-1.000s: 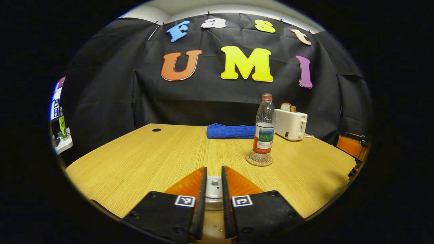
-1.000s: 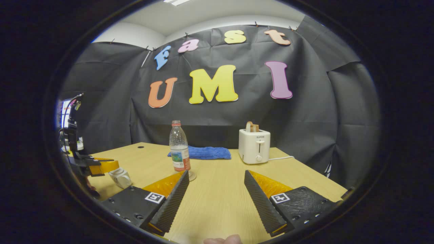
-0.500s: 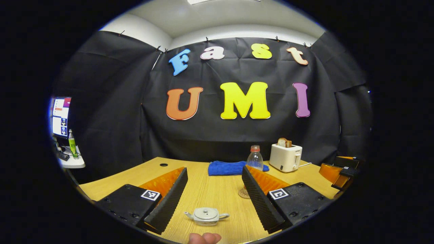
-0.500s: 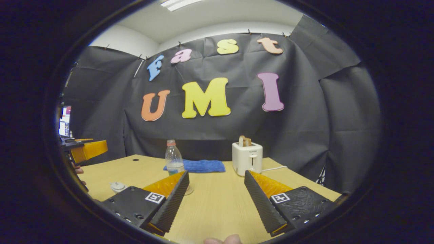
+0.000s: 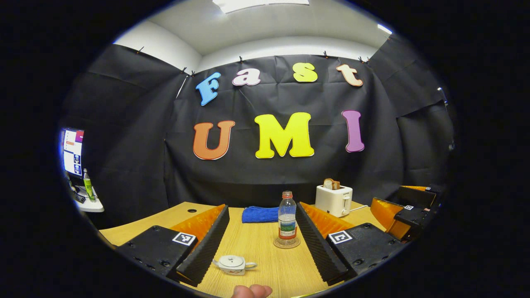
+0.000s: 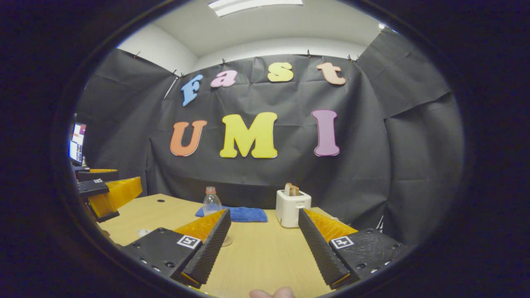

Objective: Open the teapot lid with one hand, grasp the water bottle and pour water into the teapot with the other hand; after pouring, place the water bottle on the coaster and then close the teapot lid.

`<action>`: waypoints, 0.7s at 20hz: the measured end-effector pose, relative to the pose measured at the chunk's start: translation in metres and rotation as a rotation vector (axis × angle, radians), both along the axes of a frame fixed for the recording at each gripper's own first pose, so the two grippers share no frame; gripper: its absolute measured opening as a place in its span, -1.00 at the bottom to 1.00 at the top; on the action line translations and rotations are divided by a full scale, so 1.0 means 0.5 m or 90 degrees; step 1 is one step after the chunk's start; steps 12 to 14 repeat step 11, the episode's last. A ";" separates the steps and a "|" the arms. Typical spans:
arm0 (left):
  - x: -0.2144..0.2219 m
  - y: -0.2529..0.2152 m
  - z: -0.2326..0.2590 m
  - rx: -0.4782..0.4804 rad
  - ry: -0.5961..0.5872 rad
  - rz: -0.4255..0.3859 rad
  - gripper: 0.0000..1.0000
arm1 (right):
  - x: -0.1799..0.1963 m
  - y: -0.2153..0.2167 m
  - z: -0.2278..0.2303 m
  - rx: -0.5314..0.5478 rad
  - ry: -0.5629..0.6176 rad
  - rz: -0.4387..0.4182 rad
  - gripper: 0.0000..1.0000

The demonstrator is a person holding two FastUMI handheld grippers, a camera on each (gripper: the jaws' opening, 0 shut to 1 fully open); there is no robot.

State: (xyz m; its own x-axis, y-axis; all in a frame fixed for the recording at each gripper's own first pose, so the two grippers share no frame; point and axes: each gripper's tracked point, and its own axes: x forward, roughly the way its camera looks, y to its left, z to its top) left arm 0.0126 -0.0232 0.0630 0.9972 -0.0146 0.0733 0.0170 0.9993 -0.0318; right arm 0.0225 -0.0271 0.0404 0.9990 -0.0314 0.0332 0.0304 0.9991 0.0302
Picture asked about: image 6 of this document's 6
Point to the brown toast slice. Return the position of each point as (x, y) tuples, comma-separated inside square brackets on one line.
[(295, 191)]

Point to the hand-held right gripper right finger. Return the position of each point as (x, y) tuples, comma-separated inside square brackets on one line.
[(319, 248)]

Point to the clear plastic water bottle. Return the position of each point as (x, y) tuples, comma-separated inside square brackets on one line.
[(212, 203)]

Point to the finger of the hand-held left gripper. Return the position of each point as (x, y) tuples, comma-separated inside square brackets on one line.
[(93, 189), (97, 175)]

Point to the pale toast slice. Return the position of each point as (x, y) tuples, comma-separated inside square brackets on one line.
[(287, 189)]

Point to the white ceramic teacup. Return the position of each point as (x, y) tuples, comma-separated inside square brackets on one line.
[(141, 235)]

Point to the blue cloth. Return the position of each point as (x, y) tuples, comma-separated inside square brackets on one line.
[(248, 214)]

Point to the black backdrop cloth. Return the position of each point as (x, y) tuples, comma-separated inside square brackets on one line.
[(364, 165)]

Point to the clear round coaster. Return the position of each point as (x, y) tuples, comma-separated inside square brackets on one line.
[(227, 241)]

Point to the white toaster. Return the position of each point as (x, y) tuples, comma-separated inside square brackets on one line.
[(290, 209)]

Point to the computer monitor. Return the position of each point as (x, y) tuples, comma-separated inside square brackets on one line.
[(77, 142)]

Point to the ceiling light panel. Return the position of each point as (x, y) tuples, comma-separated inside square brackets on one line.
[(252, 5)]

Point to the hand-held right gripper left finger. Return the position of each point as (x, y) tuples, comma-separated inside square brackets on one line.
[(207, 252)]

